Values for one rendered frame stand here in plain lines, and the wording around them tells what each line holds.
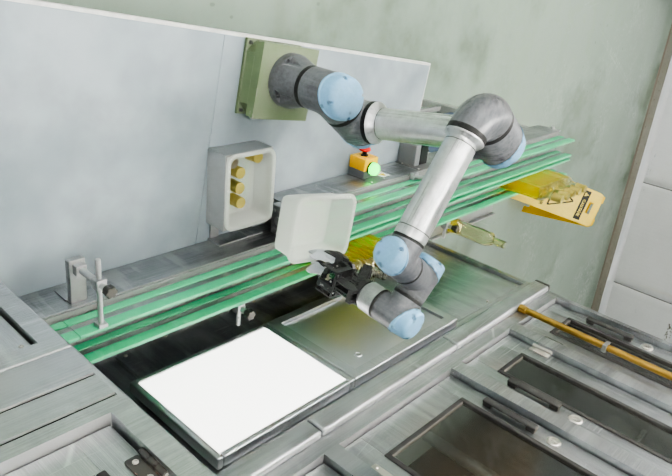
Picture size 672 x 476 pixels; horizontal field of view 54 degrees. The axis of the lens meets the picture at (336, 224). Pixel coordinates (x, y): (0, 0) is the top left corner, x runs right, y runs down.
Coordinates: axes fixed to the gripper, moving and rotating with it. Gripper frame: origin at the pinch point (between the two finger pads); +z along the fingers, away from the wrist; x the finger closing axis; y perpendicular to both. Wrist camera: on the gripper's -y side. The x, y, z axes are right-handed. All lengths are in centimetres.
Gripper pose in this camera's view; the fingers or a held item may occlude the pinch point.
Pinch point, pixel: (314, 254)
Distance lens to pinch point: 171.4
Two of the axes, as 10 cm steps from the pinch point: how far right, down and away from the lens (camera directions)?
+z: -7.1, -4.4, 5.6
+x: -2.5, 8.9, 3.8
